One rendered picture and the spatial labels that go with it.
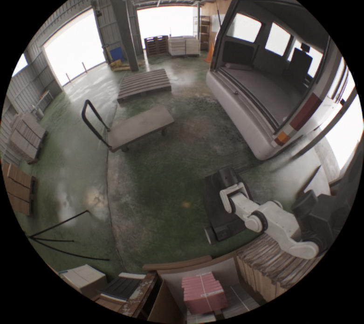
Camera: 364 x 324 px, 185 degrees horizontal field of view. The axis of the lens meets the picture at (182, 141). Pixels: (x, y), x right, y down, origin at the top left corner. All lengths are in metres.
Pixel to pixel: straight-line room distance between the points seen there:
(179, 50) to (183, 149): 3.92
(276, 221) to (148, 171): 1.22
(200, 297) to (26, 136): 4.58
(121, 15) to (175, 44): 2.17
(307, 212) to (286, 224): 0.17
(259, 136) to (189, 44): 4.17
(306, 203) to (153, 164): 1.31
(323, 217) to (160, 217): 1.19
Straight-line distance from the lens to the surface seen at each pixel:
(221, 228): 1.05
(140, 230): 1.30
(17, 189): 3.85
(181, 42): 4.59
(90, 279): 1.70
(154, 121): 1.40
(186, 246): 1.26
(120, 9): 3.99
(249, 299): 1.37
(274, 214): 0.66
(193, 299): 1.06
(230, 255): 1.30
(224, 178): 0.91
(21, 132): 4.31
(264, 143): 1.04
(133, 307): 1.00
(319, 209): 0.48
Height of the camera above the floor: 1.18
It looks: 57 degrees down
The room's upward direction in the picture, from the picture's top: 3 degrees counter-clockwise
